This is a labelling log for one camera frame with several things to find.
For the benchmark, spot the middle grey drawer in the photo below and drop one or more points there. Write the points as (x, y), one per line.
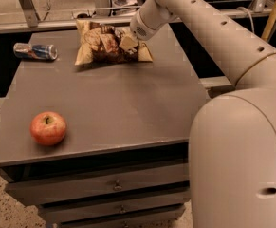
(115, 205)

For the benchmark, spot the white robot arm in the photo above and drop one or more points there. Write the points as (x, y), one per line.
(232, 143)

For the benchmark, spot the metal railing frame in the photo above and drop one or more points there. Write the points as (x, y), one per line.
(45, 15)

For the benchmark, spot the bottom grey drawer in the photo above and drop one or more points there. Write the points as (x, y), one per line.
(129, 220)

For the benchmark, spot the grey drawer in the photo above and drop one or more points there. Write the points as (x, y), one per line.
(38, 192)
(115, 205)
(129, 220)

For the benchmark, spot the top grey drawer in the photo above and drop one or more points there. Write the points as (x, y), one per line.
(38, 192)

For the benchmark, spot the blue silver soda can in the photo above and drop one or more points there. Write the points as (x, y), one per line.
(35, 52)

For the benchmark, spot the brown chip bag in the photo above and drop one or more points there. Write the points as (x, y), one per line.
(100, 43)

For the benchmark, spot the red apple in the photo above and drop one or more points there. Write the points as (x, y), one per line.
(48, 128)

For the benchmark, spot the grey drawer cabinet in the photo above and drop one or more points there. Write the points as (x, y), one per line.
(117, 116)

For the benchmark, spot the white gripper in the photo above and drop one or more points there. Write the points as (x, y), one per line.
(139, 28)

